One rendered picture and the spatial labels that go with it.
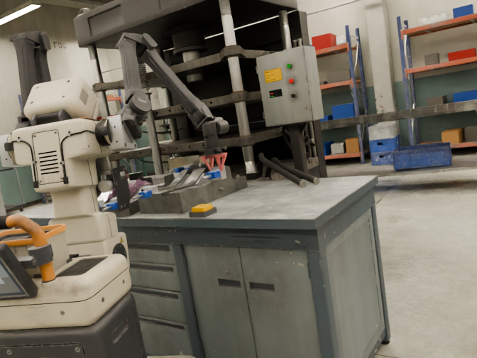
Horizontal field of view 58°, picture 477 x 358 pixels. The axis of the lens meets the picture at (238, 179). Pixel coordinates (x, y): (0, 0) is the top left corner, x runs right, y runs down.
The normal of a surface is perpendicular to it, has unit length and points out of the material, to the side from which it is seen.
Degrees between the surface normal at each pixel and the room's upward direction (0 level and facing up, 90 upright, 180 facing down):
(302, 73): 90
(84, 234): 82
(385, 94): 90
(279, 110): 90
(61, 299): 90
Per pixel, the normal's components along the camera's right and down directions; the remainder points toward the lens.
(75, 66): 0.84, -0.06
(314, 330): -0.55, 0.21
